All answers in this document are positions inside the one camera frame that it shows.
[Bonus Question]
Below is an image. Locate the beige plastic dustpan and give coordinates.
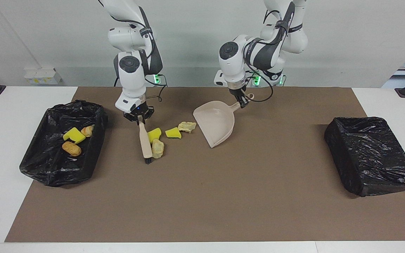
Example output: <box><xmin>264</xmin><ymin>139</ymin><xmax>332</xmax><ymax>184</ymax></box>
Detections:
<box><xmin>193</xmin><ymin>93</ymin><xmax>255</xmax><ymax>149</ymax></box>

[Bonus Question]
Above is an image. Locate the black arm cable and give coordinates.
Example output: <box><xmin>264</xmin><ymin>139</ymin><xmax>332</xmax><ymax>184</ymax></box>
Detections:
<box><xmin>129</xmin><ymin>14</ymin><xmax>168</xmax><ymax>103</ymax></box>
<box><xmin>243</xmin><ymin>10</ymin><xmax>274</xmax><ymax>103</ymax></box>

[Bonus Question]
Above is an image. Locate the brown bread roll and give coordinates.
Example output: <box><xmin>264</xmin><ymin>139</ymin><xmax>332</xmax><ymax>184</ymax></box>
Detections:
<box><xmin>62</xmin><ymin>142</ymin><xmax>82</xmax><ymax>157</ymax></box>

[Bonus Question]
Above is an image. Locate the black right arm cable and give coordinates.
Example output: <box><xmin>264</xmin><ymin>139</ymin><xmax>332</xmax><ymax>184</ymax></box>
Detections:
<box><xmin>129</xmin><ymin>14</ymin><xmax>168</xmax><ymax>103</ymax></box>

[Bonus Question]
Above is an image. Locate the white wall socket box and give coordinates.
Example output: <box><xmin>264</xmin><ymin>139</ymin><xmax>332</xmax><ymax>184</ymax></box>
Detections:
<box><xmin>24</xmin><ymin>68</ymin><xmax>62</xmax><ymax>85</ymax></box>

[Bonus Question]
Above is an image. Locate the rectangular bin with black bag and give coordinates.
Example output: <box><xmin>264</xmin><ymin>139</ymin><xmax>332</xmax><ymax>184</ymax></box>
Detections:
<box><xmin>324</xmin><ymin>117</ymin><xmax>405</xmax><ymax>197</ymax></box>

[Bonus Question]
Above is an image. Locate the bin with crumpled black bag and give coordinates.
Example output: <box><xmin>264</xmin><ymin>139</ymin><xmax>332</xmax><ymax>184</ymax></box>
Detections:
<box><xmin>20</xmin><ymin>100</ymin><xmax>108</xmax><ymax>187</ymax></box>

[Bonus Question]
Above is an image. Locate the brown paper table mat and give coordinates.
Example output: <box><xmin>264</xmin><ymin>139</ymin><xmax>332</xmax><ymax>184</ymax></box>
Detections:
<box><xmin>5</xmin><ymin>87</ymin><xmax>405</xmax><ymax>243</ymax></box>

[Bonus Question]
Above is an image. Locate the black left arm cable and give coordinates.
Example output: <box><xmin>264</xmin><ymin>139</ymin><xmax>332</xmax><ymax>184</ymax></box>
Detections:
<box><xmin>243</xmin><ymin>10</ymin><xmax>274</xmax><ymax>103</ymax></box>

